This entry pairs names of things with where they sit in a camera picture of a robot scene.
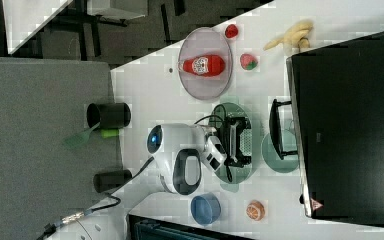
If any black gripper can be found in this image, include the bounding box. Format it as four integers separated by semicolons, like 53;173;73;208
219;116;251;167

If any green perforated strainer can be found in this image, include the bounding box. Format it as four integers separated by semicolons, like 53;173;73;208
208;101;252;193

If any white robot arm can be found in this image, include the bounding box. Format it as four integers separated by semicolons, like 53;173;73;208
133;115;252;196

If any mint green mug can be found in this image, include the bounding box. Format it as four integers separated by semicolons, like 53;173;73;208
262;130;299;173

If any red ketchup bottle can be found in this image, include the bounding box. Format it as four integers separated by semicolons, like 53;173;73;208
178;54;226;77

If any grey round plate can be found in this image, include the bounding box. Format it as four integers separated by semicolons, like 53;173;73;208
178;27;233;100

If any blue bowl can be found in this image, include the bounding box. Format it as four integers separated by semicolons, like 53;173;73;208
190;193;221;225

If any orange slice toy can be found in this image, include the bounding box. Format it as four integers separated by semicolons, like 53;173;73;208
246;200;265;221

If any dark red toy strawberry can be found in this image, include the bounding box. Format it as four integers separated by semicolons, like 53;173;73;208
225;24;239;39

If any black toaster oven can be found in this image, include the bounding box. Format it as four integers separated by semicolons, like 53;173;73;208
286;31;384;227

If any yellow toy banana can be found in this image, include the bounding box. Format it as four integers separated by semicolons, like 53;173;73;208
263;20;314;56

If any black cylindrical cup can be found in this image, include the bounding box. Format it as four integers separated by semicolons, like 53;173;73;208
86;103;131;129

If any teal crate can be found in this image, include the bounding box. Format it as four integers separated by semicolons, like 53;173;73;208
127;214;252;240

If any green spatula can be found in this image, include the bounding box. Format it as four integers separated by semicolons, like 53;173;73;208
63;123;119;149

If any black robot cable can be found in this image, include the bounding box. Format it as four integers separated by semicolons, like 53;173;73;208
36;156;156;240

